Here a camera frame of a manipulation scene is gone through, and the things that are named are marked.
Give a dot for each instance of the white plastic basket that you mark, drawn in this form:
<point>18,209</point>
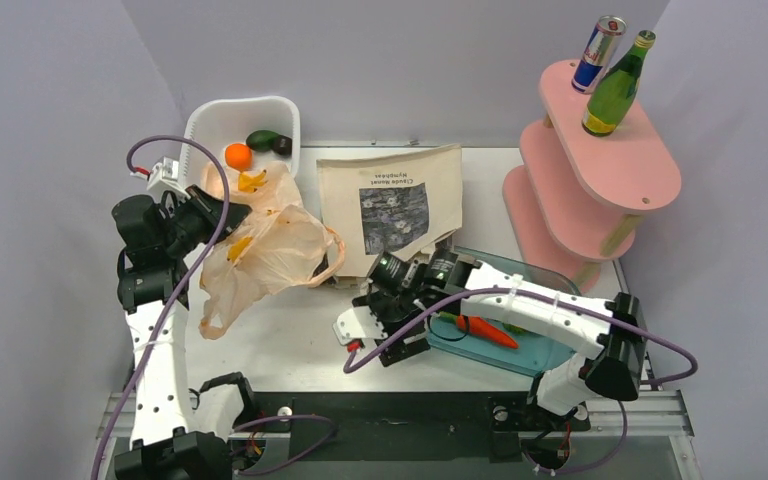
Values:
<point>219,123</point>

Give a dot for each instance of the teal plastic tray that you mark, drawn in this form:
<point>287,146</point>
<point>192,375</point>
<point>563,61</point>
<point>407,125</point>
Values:
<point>535,354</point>

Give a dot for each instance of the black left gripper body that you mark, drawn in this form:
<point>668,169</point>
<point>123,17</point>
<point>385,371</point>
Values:
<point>194,222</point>

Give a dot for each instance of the aluminium frame rail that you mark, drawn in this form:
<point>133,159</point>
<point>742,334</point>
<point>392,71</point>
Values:
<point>659,442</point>

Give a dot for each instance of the orange carrot with greens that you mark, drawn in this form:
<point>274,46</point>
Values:
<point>480,328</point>

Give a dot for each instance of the orange fruit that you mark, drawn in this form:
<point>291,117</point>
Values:
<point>238,156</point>

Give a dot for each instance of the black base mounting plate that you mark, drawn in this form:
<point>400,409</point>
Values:
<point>401,426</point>

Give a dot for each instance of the pink three-tier shelf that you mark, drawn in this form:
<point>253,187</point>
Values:
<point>576,200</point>

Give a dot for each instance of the green glass bottle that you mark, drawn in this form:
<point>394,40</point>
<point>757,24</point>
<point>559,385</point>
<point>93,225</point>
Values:
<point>614,95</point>

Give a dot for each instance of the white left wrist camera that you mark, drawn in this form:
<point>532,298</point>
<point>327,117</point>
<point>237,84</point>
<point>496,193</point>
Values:
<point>164,177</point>

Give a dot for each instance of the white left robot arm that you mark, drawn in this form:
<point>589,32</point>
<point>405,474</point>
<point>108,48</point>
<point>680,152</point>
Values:
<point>170,439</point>

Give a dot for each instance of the blue labelled bottle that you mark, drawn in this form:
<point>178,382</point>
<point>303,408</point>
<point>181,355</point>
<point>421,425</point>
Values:
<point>598,52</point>

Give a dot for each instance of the orange plastic grocery bag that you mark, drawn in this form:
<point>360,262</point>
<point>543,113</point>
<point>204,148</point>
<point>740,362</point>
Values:
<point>279,245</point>

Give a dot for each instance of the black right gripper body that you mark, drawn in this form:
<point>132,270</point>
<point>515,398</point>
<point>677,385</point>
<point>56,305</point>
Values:
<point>392,311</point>

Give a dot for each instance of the green avocado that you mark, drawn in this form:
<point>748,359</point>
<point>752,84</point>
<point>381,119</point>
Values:
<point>261,140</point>

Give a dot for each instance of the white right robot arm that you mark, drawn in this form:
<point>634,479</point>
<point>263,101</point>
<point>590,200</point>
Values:
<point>604,335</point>

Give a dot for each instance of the canvas tote bag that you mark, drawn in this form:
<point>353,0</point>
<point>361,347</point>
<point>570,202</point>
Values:
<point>403,204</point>

